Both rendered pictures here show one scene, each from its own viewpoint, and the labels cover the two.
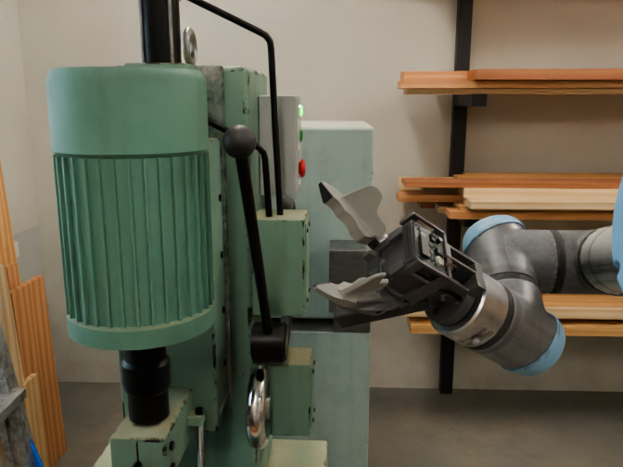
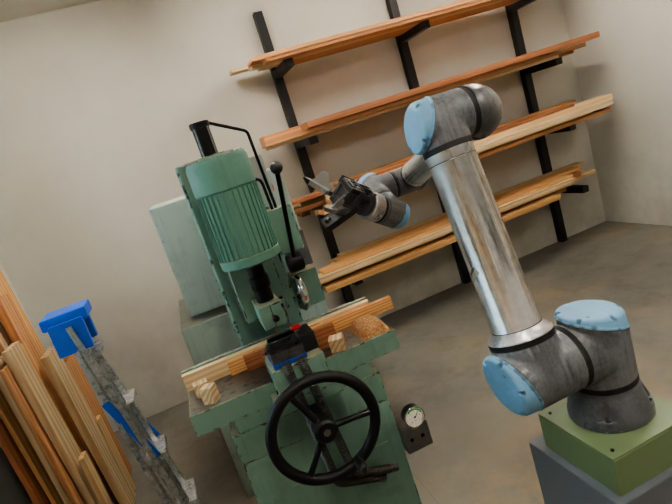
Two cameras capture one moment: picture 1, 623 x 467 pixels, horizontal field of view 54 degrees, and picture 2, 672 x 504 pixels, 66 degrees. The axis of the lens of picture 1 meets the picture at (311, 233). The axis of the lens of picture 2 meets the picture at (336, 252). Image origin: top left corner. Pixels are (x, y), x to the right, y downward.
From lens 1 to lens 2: 0.87 m
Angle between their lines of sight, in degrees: 17
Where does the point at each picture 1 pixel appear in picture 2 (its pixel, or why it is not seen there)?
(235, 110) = not seen: hidden behind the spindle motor
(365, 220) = (325, 185)
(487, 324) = (381, 207)
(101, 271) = (239, 235)
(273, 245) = (280, 220)
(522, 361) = (398, 220)
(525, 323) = (393, 204)
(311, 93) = not seen: hidden behind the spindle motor
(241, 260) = not seen: hidden behind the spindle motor
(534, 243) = (384, 178)
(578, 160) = (379, 158)
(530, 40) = (326, 96)
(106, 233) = (237, 219)
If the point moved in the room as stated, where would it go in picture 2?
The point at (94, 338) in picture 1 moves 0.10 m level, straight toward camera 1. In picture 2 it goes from (244, 263) to (264, 263)
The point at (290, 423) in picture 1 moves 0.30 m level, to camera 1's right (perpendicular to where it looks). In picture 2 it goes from (315, 297) to (393, 264)
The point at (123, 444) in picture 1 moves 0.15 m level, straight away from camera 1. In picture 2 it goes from (264, 309) to (240, 306)
